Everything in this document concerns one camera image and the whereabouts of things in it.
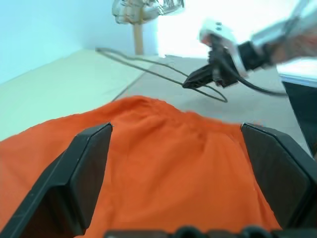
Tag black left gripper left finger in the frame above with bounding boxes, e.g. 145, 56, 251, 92
0, 122, 114, 238

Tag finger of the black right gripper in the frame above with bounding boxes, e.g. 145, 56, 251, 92
188, 63, 215, 80
182, 74, 216, 89

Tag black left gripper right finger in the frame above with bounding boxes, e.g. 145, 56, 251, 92
239, 122, 317, 231

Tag grey wire hanger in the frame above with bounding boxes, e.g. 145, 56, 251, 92
95, 47, 228, 104

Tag orange shorts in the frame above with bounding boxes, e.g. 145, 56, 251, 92
0, 95, 283, 238

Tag wooden hanger stand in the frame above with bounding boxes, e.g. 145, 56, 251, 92
111, 0, 185, 56

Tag dark box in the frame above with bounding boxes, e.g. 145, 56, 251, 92
282, 80, 317, 161

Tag white flat board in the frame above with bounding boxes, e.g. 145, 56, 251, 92
278, 71, 317, 86

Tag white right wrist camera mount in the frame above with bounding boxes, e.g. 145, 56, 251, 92
198, 19, 250, 78

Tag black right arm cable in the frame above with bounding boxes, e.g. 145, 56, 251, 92
236, 75, 287, 97

